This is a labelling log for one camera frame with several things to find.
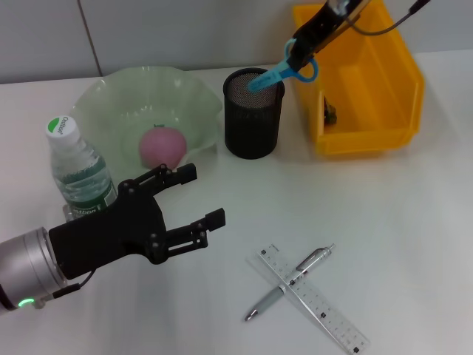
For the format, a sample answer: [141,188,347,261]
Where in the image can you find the black mesh pen cup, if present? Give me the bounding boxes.
[222,68,286,160]

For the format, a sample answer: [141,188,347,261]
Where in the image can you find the clear green-label water bottle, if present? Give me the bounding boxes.
[45,115,119,219]

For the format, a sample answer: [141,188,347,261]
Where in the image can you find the clear plastic ruler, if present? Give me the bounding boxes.
[254,242,371,355]

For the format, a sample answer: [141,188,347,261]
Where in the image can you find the green glass fruit plate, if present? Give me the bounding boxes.
[69,65,222,182]

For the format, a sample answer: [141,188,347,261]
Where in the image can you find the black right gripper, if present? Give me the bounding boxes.
[288,0,370,72]

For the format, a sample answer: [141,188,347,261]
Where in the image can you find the yellow plastic bin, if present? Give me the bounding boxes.
[292,0,426,157]

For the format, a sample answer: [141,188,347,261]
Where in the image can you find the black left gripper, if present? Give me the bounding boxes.
[48,162,228,280]

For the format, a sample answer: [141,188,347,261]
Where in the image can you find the blue scissors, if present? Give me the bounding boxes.
[246,38,319,94]

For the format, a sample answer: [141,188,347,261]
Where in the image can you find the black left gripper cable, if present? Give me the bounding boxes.
[35,269,98,308]

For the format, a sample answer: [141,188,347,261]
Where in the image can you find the silver pen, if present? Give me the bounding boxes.
[243,243,338,322]

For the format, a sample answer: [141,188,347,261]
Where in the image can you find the green plastic wrapper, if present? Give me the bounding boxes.
[321,96,338,125]

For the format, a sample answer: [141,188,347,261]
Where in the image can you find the pink peach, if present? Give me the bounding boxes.
[138,125,188,173]

